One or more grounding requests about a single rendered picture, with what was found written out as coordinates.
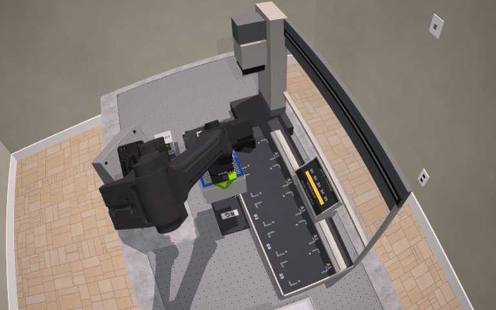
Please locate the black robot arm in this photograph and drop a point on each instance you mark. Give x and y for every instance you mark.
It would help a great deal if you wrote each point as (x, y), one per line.
(152, 192)

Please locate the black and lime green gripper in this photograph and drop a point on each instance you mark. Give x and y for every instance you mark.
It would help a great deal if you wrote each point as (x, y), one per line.
(217, 180)

